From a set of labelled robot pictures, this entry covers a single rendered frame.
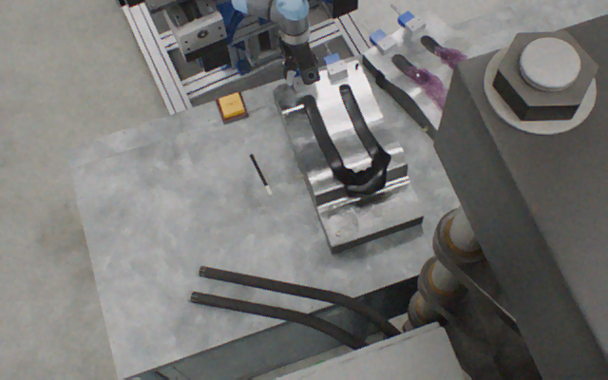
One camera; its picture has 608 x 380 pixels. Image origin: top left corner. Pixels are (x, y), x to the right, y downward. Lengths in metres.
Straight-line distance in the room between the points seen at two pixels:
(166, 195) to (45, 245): 1.05
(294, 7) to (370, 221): 0.59
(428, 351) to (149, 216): 1.07
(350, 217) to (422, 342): 0.76
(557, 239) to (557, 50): 0.19
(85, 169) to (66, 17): 1.47
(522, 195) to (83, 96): 2.71
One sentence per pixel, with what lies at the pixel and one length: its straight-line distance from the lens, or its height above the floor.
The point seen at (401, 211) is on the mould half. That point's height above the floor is 0.86.
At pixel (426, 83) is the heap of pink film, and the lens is 2.05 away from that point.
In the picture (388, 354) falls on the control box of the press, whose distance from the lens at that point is 1.22.
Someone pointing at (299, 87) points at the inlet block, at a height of 0.91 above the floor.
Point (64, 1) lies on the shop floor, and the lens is 3.61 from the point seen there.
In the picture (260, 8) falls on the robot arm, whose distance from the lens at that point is 1.82.
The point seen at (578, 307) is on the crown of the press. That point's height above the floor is 2.00.
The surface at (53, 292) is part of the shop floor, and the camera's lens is 2.97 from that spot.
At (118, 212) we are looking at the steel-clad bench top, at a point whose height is 0.80.
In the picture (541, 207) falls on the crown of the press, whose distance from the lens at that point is 0.74.
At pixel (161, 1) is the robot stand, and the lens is 2.12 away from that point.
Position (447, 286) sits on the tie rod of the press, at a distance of 1.39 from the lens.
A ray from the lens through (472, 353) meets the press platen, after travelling 1.68.
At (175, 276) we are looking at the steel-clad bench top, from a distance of 1.99.
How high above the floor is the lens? 2.67
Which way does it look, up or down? 66 degrees down
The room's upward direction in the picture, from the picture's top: 7 degrees counter-clockwise
